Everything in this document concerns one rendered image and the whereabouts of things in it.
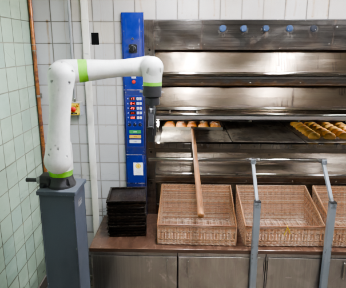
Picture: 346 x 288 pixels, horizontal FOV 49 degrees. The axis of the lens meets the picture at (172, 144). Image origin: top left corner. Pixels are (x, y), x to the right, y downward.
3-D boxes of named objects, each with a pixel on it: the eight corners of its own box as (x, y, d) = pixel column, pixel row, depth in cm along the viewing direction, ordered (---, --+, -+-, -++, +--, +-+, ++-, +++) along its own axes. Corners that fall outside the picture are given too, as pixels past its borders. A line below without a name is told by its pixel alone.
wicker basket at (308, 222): (233, 216, 306) (234, 184, 299) (302, 216, 305) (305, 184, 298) (243, 247, 259) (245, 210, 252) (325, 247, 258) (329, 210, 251)
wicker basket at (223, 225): (160, 214, 309) (160, 183, 302) (230, 216, 306) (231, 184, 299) (155, 244, 262) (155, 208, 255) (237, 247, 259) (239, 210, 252)
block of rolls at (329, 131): (289, 124, 364) (289, 119, 363) (338, 124, 363) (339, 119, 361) (309, 139, 305) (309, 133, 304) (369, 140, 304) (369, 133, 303)
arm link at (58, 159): (42, 177, 175) (45, 60, 163) (44, 167, 190) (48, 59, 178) (71, 178, 178) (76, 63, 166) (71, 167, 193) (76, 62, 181)
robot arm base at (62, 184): (22, 189, 195) (20, 178, 194) (33, 179, 209) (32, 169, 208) (71, 190, 194) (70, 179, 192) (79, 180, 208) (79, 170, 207)
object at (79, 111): (70, 114, 290) (69, 100, 288) (83, 114, 290) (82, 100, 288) (67, 115, 283) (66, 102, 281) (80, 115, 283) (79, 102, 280)
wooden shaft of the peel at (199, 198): (204, 219, 168) (204, 213, 167) (197, 219, 168) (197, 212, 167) (194, 131, 333) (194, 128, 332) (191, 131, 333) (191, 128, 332)
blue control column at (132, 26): (148, 192, 509) (146, 26, 454) (160, 192, 508) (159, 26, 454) (129, 277, 322) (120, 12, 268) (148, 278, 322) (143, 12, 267)
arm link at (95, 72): (88, 82, 186) (86, 59, 183) (88, 80, 197) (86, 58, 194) (160, 77, 194) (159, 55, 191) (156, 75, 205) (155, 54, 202)
